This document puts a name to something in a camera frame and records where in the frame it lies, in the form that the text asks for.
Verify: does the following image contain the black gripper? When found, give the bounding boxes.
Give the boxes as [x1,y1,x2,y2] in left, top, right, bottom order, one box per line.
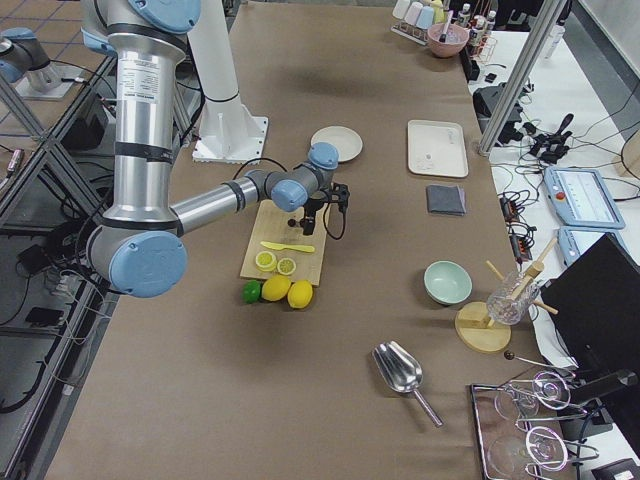
[302,198,325,236]

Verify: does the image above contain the dark red cherry pair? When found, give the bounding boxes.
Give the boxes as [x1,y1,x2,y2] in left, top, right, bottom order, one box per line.
[287,218,304,228]

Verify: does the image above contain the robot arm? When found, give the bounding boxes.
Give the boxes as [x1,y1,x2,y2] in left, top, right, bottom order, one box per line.
[82,1,339,298]

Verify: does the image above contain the cream rectangular tray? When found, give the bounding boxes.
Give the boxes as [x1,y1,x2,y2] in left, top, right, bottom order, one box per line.
[407,120,469,178]

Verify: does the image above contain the dark framed tray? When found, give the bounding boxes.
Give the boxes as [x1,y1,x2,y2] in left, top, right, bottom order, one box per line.
[468,382,616,480]

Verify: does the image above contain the yellow plastic knife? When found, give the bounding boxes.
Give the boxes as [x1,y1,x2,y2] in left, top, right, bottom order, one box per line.
[259,241,316,253]

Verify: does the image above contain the wooden cutting board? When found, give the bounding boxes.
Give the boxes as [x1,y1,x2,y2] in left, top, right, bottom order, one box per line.
[240,200,327,286]

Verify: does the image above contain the lemon half slice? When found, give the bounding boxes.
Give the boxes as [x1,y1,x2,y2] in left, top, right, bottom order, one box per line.
[255,250,278,272]

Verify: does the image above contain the whole yellow lemon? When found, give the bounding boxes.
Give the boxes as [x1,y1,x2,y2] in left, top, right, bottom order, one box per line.
[261,275,292,302]
[287,280,313,309]

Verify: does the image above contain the green lime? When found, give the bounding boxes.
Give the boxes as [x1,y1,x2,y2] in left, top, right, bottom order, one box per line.
[242,280,262,304]

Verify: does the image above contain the cream round plate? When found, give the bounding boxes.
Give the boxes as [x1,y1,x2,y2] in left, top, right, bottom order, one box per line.
[310,125,363,163]

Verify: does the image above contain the grey folded cloth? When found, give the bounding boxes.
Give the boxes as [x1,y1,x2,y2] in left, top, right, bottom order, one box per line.
[426,184,466,216]

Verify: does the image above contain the mint green bowl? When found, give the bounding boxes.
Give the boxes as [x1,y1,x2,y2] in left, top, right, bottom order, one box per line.
[423,260,472,306]

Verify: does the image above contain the metal scoop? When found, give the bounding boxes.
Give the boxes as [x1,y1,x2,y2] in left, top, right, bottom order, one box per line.
[372,341,444,428]

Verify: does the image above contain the wooden cup tree stand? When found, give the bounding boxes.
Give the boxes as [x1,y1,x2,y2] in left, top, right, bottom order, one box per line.
[455,237,558,353]

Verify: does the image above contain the clear glass mug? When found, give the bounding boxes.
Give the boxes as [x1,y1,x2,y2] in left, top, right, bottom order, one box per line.
[487,271,540,325]

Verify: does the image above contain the black stand device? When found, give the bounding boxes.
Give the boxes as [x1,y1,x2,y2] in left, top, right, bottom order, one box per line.
[472,82,523,132]

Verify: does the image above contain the white plastic cup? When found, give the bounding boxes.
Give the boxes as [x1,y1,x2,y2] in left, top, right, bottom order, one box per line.
[392,0,411,20]

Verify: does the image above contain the blue plastic cup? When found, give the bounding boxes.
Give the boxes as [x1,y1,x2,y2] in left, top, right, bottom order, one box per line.
[415,5,434,30]

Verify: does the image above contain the pink plastic cup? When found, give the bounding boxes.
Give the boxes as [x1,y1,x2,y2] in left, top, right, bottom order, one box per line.
[403,1,423,26]

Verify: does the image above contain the pink bowl with ice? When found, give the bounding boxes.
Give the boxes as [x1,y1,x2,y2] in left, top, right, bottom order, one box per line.
[427,23,469,58]

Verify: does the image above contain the black tipped metal muddler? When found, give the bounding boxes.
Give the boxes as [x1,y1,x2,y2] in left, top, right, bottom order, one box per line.
[438,10,454,43]

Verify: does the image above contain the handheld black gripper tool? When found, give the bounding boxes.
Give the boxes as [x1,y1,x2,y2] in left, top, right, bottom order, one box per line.
[522,113,574,165]

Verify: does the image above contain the upper wine glass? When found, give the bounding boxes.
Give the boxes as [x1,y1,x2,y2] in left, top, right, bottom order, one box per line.
[494,371,571,420]

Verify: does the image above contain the wine glass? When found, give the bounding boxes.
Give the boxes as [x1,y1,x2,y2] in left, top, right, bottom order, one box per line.
[487,426,568,479]
[494,371,571,420]

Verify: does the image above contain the black monitor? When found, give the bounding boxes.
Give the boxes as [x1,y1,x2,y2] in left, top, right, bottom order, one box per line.
[542,233,639,374]

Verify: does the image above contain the lower wine glass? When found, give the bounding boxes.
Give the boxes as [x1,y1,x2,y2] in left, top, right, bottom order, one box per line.
[487,426,568,479]

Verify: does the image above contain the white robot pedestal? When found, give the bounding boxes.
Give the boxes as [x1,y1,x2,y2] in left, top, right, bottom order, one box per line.
[188,1,269,163]

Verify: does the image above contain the white wire cup rack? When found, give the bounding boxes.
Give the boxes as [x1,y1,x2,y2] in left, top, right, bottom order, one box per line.
[391,21,427,46]

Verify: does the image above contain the aluminium frame post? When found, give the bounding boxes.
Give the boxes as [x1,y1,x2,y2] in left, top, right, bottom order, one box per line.
[478,0,565,157]

